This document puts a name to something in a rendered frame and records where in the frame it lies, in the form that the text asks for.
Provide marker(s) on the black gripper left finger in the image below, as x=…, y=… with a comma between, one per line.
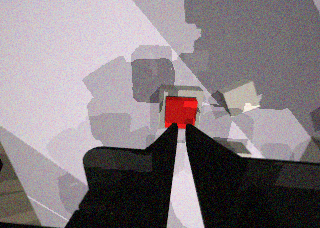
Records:
x=151, y=167

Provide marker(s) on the red button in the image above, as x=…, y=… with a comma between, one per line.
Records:
x=180, y=104

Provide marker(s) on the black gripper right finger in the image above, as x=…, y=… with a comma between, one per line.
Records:
x=223, y=179

